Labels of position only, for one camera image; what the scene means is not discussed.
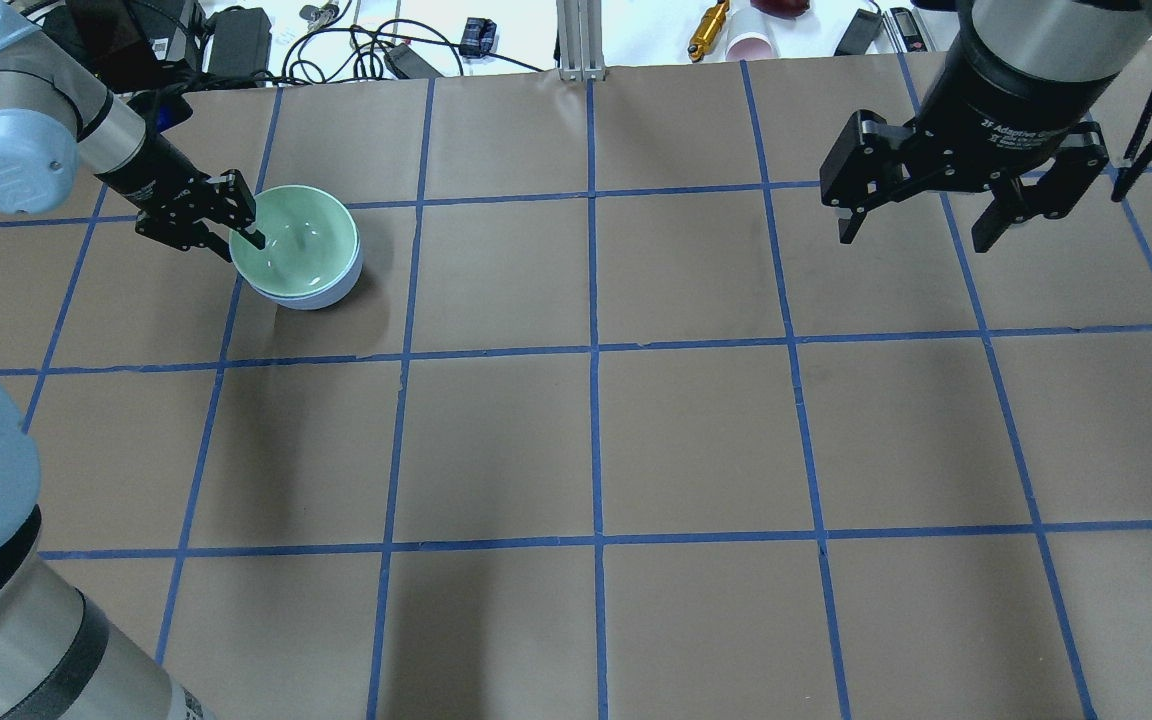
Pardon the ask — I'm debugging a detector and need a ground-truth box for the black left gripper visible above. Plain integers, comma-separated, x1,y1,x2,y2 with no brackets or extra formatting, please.
96,135,268,263

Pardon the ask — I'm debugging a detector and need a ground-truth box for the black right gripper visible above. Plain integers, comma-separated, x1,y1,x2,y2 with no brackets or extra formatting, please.
820,60,1108,252

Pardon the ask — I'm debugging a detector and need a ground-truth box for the green bowl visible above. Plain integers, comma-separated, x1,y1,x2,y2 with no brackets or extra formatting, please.
229,184,362,278

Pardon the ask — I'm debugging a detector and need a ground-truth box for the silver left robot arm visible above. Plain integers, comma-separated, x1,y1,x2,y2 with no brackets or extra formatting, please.
0,1,266,719

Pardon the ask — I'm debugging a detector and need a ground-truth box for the blue bowl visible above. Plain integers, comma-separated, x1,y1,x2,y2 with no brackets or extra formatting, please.
243,241,365,311

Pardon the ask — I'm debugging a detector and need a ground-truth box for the black power adapter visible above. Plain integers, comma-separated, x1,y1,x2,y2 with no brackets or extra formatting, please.
205,6,273,77

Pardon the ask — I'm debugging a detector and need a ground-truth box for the black box on desk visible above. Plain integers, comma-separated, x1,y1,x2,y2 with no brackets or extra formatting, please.
41,1,205,94

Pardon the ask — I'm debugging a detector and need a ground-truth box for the pink plastic cup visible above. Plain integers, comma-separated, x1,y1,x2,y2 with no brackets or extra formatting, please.
723,29,780,61

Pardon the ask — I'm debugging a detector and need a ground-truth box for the gold cylindrical tool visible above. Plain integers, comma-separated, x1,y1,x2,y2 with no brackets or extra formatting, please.
685,0,732,63

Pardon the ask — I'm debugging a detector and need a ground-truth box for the small blue black device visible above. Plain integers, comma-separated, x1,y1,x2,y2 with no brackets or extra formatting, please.
458,17,498,60

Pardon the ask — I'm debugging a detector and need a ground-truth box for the aluminium frame post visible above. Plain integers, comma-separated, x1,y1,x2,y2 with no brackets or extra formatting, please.
556,0,607,82

